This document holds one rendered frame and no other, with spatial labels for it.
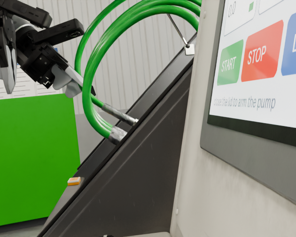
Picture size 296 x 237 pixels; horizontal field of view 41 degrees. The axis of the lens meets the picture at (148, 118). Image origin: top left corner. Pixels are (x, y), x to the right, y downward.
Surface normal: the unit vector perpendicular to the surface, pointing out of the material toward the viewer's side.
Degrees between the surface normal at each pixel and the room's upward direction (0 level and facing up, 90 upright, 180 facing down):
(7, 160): 90
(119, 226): 90
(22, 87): 90
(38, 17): 92
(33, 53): 77
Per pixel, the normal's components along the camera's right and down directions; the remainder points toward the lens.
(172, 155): 0.07, 0.04
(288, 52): -0.99, -0.13
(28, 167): 0.32, 0.02
